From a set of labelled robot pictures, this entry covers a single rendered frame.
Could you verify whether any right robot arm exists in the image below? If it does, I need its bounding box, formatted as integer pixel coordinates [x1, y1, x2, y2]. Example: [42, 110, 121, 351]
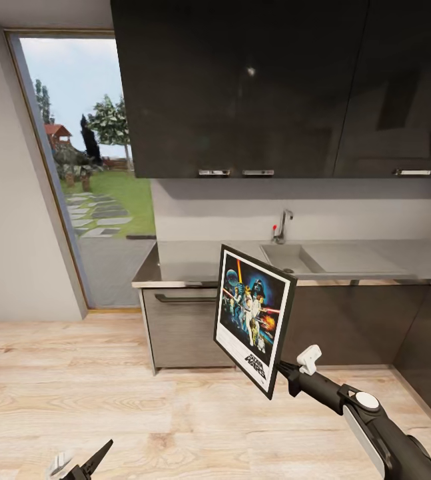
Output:
[274, 345, 431, 480]

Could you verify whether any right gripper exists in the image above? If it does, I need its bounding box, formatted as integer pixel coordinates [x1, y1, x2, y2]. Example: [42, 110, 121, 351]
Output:
[274, 361, 329, 404]

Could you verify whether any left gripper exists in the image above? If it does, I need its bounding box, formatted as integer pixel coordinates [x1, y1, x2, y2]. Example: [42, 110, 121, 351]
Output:
[60, 440, 113, 480]

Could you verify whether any poster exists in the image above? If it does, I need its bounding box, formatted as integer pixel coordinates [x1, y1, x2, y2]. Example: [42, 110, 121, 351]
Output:
[213, 244, 298, 400]

